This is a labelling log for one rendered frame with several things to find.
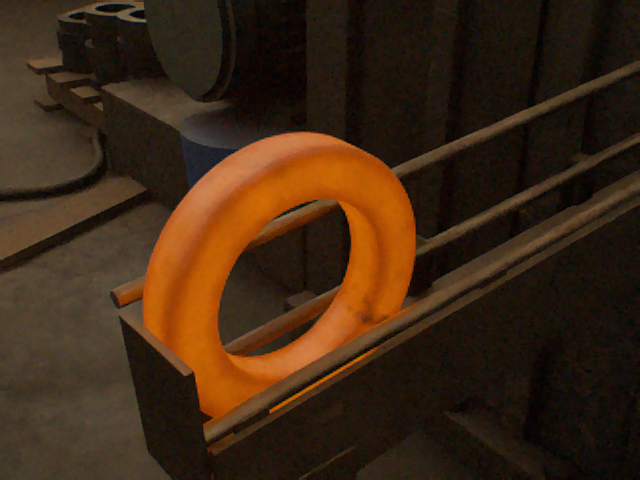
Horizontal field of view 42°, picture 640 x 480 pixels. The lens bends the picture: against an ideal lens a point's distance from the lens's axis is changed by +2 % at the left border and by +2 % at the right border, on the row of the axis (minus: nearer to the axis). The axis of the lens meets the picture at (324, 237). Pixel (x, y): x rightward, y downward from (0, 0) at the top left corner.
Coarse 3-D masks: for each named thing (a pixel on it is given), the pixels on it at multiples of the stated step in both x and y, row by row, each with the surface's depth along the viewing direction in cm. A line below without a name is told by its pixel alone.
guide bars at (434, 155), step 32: (576, 96) 70; (512, 128) 66; (576, 128) 73; (416, 160) 61; (448, 160) 62; (576, 160) 73; (608, 160) 73; (416, 192) 62; (544, 192) 69; (576, 192) 74; (288, 224) 54; (480, 224) 65; (416, 256) 61; (128, 288) 48; (416, 288) 64; (288, 320) 55
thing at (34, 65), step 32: (128, 0) 271; (64, 32) 259; (96, 32) 241; (128, 32) 221; (32, 64) 274; (64, 64) 267; (96, 64) 245; (128, 64) 227; (160, 64) 226; (64, 96) 271; (96, 96) 247
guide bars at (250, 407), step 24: (624, 192) 65; (576, 216) 62; (600, 216) 63; (528, 240) 60; (552, 240) 60; (504, 264) 57; (456, 288) 55; (480, 288) 57; (408, 312) 53; (432, 312) 54; (360, 336) 51; (384, 336) 51; (336, 360) 49; (288, 384) 47; (312, 384) 49; (240, 408) 46; (264, 408) 46; (216, 432) 45
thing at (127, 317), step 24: (144, 336) 45; (144, 360) 46; (168, 360) 43; (144, 384) 47; (168, 384) 44; (192, 384) 42; (144, 408) 49; (168, 408) 46; (192, 408) 43; (144, 432) 51; (168, 432) 47; (192, 432) 44; (168, 456) 49; (192, 456) 45
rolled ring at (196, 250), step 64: (192, 192) 44; (256, 192) 43; (320, 192) 46; (384, 192) 49; (192, 256) 42; (384, 256) 52; (192, 320) 44; (320, 320) 55; (384, 320) 54; (256, 384) 49
